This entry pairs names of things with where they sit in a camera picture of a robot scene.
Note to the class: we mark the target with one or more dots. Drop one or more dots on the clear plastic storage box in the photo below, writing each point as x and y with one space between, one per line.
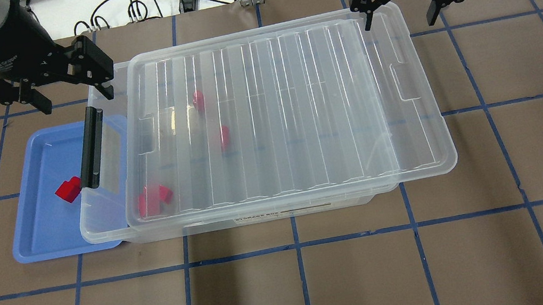
120 218

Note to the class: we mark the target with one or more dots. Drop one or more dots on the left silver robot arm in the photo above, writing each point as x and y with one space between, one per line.
30 58

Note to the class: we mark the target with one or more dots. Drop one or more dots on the clear plastic box lid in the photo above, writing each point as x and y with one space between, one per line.
277 119

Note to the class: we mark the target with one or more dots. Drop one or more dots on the red block box far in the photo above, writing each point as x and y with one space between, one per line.
199 101

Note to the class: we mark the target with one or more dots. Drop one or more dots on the red block box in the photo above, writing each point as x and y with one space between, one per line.
225 137
199 101

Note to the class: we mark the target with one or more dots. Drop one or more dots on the blue plastic tray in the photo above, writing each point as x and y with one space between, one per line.
48 227

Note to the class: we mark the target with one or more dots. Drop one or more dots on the red block box middle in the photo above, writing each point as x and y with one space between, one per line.
225 137

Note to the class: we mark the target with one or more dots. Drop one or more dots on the red block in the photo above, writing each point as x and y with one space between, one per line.
69 190
149 202

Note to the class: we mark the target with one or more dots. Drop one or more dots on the black box handle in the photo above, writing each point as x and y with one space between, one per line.
91 152

